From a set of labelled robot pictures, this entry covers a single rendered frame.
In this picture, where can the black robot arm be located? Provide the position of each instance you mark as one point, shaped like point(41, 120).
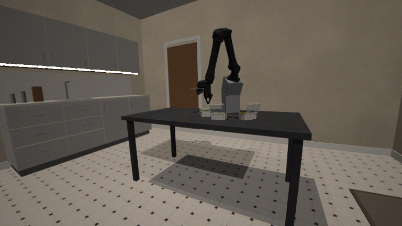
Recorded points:
point(220, 35)

